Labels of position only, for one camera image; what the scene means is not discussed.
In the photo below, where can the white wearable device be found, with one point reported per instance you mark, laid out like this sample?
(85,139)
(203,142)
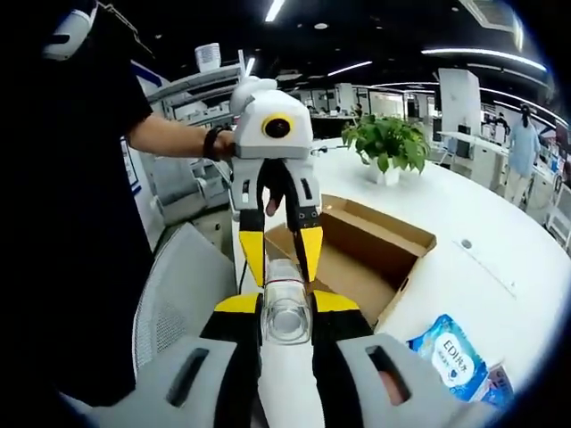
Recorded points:
(69,31)

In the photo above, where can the person in black shirt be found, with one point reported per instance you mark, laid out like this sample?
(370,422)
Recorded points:
(67,200)

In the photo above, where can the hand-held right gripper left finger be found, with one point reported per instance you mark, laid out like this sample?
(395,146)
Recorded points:
(214,370)

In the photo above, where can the white pump bottle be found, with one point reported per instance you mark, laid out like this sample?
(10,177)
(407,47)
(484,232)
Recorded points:
(285,379)

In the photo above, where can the potted green plant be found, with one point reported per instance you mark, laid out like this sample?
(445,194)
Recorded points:
(388,138)

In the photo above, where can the white ribbed container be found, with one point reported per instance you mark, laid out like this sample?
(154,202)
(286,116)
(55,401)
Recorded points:
(208,57)

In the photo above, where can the blue wet wipes pack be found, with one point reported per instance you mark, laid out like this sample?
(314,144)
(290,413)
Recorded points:
(450,361)

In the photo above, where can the blue soft tissue pack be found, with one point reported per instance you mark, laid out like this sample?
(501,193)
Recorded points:
(499,383)

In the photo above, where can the black wristband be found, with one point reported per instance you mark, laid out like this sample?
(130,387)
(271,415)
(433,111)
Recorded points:
(212,142)

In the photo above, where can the brown cardboard shoe box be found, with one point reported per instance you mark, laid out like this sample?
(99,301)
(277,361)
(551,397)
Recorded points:
(357,276)

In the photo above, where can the person's left hand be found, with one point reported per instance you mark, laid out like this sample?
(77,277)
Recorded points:
(227,145)

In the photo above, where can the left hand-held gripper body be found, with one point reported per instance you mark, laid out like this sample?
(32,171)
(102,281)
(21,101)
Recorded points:
(276,142)

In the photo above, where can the grey mesh office chair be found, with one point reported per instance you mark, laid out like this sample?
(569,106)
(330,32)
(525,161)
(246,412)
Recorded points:
(187,276)

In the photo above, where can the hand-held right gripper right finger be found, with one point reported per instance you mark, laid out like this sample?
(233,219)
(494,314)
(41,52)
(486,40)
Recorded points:
(343,370)

